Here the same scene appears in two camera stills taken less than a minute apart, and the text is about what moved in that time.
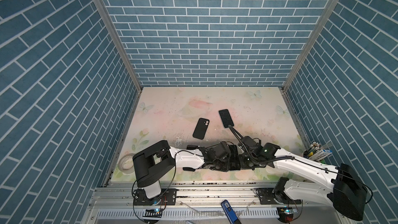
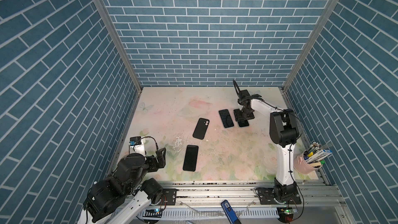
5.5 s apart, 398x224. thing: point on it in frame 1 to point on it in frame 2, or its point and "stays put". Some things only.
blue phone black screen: x=226 y=118 stays put
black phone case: x=201 y=127 stays put
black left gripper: x=226 y=168 to x=155 y=166
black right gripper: x=241 y=165 to x=237 y=115
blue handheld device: x=230 y=212 stays put
